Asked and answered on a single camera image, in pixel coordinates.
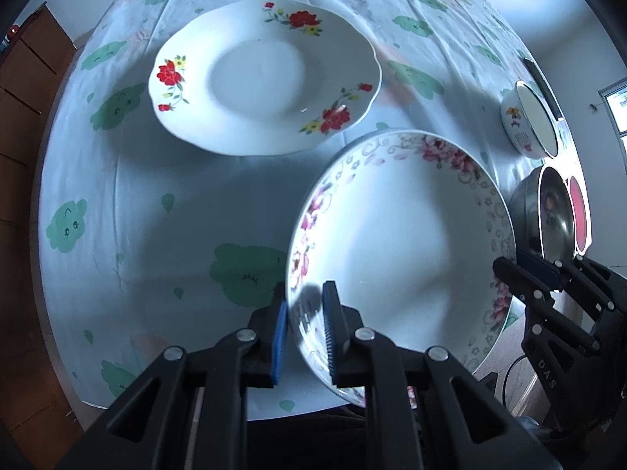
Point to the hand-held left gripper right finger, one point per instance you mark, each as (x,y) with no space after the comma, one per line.
(329,338)

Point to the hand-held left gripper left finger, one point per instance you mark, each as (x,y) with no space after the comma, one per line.
(278,347)

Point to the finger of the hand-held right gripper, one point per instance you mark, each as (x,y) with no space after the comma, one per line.
(539,267)
(514,274)

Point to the stainless steel bowl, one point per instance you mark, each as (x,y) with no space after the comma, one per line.
(526,210)

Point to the red plastic bowl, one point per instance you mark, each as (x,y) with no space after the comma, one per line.
(580,210)

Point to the white pink-floral deep plate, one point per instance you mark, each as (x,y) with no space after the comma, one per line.
(401,240)

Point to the white red-flower plate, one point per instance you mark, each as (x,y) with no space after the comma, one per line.
(259,73)

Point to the white enamel bowl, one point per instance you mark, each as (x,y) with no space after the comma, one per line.
(519,122)

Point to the white green-cloud tablecloth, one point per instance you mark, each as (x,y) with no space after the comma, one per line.
(147,235)

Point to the window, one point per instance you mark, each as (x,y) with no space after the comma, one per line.
(616,107)

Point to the black remote control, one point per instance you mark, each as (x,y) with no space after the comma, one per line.
(542,85)

